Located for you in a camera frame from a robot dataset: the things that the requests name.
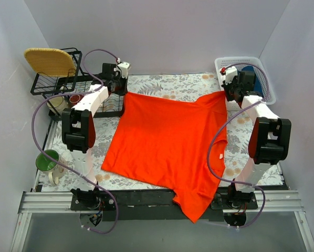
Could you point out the white plastic basket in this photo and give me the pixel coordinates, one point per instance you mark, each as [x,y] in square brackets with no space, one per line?
[239,63]

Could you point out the woven yellow plate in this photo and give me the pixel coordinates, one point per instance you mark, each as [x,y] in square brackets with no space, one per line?
[50,62]

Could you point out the green floral mug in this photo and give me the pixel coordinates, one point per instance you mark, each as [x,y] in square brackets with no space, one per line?
[52,170]

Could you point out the rolled blue t shirt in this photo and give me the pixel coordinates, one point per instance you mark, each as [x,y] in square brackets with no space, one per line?
[257,85]

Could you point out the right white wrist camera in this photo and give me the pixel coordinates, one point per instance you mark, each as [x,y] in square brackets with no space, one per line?
[227,74]

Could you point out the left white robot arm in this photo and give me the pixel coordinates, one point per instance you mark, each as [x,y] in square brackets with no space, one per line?
[78,128]

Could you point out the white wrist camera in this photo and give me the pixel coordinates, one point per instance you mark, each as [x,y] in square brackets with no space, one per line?
[227,74]
[124,68]

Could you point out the cream mug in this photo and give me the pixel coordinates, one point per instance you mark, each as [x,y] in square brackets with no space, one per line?
[57,105]

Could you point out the black wire dish rack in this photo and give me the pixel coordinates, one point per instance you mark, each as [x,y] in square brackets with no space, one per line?
[46,86]

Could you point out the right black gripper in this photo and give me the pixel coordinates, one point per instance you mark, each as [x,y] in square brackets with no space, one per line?
[230,92]

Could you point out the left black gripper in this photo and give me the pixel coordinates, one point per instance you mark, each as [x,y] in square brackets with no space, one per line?
[119,85]

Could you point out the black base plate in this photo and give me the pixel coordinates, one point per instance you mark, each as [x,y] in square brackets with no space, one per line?
[147,205]

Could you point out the aluminium frame rail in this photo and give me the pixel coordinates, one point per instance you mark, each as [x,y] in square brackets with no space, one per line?
[270,199]

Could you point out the red mug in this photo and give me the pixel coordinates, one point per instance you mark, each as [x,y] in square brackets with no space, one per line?
[74,99]

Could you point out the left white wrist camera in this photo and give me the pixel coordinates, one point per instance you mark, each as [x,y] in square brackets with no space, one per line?
[124,68]

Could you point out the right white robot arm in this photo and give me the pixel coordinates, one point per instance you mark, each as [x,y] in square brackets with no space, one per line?
[270,137]

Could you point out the orange t shirt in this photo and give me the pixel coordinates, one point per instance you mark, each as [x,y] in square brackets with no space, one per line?
[173,144]

